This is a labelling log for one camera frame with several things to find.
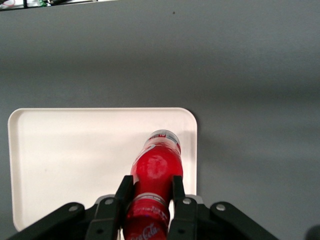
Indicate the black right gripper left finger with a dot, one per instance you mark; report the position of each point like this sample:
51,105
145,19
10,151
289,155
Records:
107,217

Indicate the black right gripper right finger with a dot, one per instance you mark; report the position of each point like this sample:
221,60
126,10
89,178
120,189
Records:
190,220

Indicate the red coke bottle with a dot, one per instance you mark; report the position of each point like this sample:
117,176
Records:
155,165

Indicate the white plastic tray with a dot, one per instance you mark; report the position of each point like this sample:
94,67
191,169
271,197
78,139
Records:
75,150

